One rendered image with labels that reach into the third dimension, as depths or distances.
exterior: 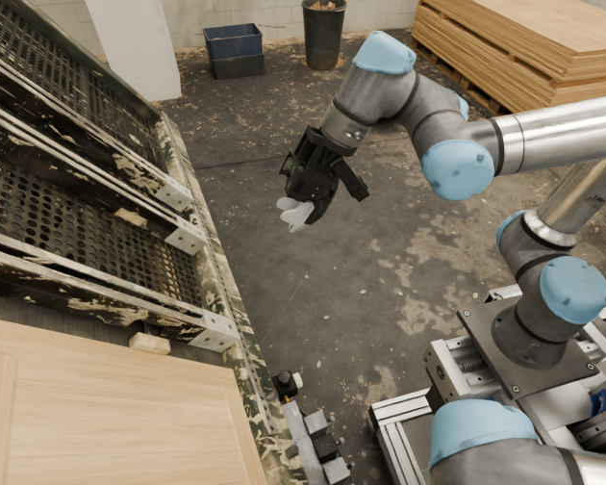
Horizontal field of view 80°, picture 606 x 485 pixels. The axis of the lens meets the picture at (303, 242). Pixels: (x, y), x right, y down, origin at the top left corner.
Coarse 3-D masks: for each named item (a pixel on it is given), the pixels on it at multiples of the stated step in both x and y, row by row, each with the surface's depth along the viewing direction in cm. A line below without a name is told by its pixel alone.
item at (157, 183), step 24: (0, 72) 88; (0, 96) 91; (24, 96) 93; (48, 96) 98; (48, 120) 99; (72, 120) 101; (72, 144) 105; (96, 144) 108; (120, 144) 115; (120, 168) 116; (144, 168) 119; (168, 192) 129
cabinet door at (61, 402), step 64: (0, 320) 54; (0, 384) 49; (64, 384) 56; (128, 384) 66; (192, 384) 79; (0, 448) 44; (64, 448) 50; (128, 448) 58; (192, 448) 68; (256, 448) 82
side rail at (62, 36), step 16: (16, 0) 132; (32, 16) 136; (48, 16) 143; (48, 32) 141; (64, 32) 147; (64, 48) 147; (80, 48) 149; (96, 64) 155; (112, 80) 161; (128, 96) 168; (144, 112) 176
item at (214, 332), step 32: (0, 256) 55; (32, 256) 60; (0, 288) 58; (32, 288) 60; (64, 288) 63; (96, 288) 67; (128, 288) 74; (128, 320) 75; (160, 320) 79; (192, 320) 85; (224, 320) 97
